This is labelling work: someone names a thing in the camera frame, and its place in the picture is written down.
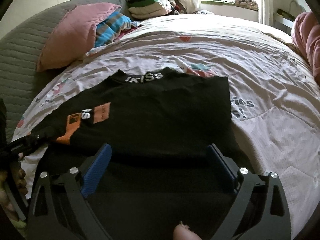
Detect person's left hand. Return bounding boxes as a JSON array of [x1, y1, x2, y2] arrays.
[[0, 167, 28, 213]]

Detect blue striped cloth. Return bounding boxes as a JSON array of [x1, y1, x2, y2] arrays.
[[94, 11, 143, 48]]

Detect pink quilted pillow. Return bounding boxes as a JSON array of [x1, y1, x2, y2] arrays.
[[36, 2, 123, 72]]

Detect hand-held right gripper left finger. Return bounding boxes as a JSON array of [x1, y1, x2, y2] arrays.
[[26, 143, 113, 240]]

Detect black t-shirt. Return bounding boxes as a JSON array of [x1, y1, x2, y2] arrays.
[[30, 67, 253, 240]]

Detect white furniture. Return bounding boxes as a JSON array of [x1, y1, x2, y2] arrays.
[[273, 8, 296, 32]]

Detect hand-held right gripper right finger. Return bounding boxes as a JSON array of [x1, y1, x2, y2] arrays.
[[206, 143, 292, 240]]

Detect cluttered windowsill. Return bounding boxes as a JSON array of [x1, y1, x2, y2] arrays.
[[200, 0, 259, 12]]

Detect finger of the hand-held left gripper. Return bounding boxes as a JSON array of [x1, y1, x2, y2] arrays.
[[5, 127, 55, 160]]

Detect dark green folded clothes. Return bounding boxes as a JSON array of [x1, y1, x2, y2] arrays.
[[127, 0, 167, 8]]

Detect beige folded clothes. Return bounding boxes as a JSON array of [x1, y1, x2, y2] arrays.
[[128, 4, 172, 20]]

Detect grey quilted blanket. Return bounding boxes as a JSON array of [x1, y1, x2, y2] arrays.
[[0, 0, 128, 143]]

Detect pink cloth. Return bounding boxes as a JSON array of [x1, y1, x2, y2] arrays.
[[291, 11, 320, 85]]

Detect printed pink bed sheet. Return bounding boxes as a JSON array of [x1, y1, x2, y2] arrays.
[[12, 14, 320, 240]]

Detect heap of mixed clothes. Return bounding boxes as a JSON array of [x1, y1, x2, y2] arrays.
[[157, 0, 187, 15]]

